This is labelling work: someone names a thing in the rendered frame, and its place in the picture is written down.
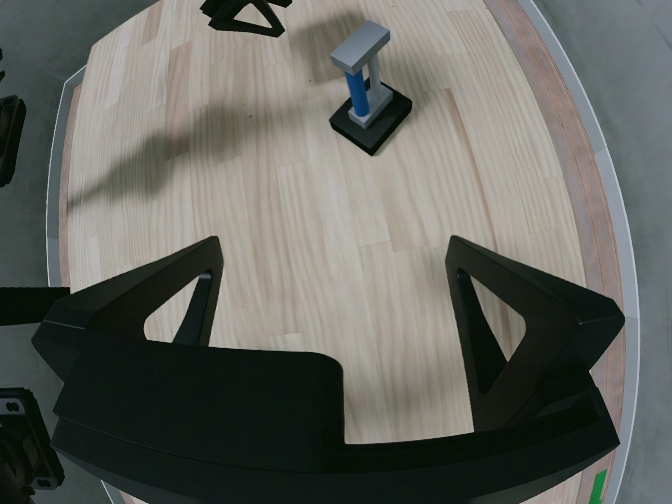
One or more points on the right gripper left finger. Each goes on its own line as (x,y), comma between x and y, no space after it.
(120,305)

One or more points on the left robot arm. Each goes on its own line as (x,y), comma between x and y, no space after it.
(7,124)

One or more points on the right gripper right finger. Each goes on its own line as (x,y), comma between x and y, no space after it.
(568,328)

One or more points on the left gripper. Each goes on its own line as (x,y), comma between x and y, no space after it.
(223,16)

